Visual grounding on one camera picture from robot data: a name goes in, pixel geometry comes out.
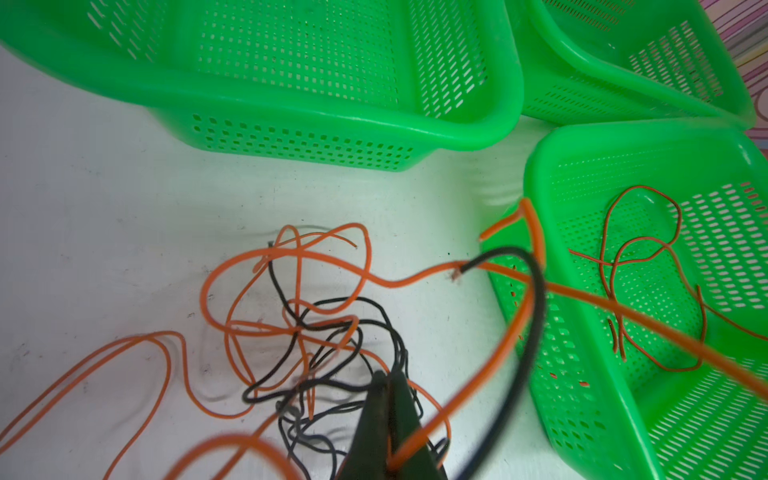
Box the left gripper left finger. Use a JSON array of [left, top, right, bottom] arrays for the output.
[[337, 371, 390, 480]]

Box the black cable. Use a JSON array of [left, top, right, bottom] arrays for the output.
[[241, 239, 547, 480]]

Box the front green basket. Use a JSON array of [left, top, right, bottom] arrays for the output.
[[524, 119, 767, 479]]

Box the rear right green basket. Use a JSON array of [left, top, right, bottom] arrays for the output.
[[506, 0, 757, 130]]

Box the orange cable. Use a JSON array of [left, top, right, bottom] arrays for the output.
[[0, 197, 768, 480]]

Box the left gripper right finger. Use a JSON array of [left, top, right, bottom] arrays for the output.
[[388, 368, 450, 480]]

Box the left green basket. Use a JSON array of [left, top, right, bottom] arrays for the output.
[[1, 1, 523, 172]]

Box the green basket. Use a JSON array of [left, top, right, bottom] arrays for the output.
[[506, 0, 757, 130], [1, 1, 523, 172], [524, 119, 767, 479]]

